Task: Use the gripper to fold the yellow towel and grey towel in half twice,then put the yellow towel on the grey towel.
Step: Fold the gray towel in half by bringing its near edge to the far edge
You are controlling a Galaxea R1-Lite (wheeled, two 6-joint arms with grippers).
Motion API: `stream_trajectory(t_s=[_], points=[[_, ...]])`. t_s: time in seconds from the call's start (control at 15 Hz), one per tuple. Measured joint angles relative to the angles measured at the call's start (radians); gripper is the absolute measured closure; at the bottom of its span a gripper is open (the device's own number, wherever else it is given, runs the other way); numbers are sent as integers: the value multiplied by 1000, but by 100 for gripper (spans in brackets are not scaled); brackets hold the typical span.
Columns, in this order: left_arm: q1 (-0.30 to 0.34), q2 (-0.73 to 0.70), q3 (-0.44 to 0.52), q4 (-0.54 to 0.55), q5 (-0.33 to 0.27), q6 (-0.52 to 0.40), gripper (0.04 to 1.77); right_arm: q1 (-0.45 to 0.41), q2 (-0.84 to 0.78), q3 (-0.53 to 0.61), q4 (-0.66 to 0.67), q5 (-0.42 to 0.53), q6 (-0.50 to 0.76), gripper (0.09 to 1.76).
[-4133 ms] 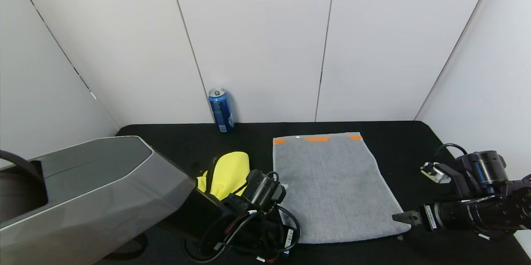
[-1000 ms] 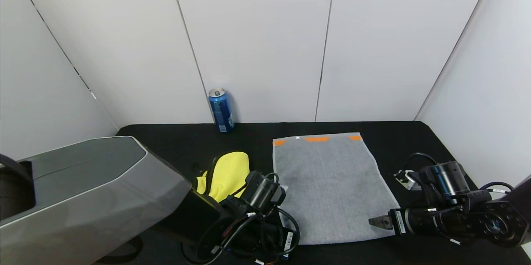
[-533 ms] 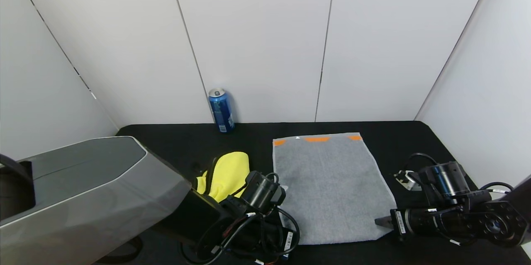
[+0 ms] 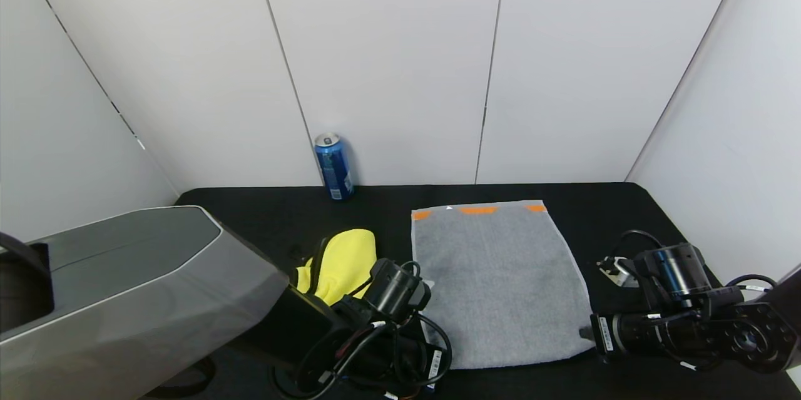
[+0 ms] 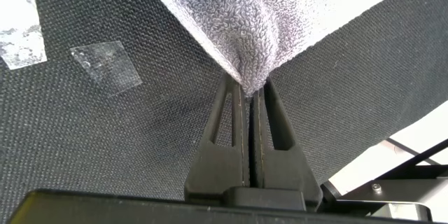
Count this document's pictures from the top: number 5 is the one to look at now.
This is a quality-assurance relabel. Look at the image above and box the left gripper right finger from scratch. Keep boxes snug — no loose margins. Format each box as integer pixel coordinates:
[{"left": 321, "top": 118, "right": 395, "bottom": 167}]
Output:
[{"left": 250, "top": 76, "right": 324, "bottom": 213}]

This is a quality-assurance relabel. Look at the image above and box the clear tape piece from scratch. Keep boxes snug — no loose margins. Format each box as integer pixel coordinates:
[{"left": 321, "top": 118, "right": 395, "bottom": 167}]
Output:
[
  {"left": 0, "top": 0, "right": 48, "bottom": 71},
  {"left": 69, "top": 40, "right": 144, "bottom": 99}
]

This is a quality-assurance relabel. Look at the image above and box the grey towel with orange marks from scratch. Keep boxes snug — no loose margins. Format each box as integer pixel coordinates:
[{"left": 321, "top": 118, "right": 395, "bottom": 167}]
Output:
[{"left": 137, "top": 0, "right": 426, "bottom": 97}]

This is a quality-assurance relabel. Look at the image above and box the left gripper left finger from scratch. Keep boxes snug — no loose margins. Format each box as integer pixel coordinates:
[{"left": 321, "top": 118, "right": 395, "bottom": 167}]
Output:
[{"left": 184, "top": 72, "right": 251, "bottom": 206}]

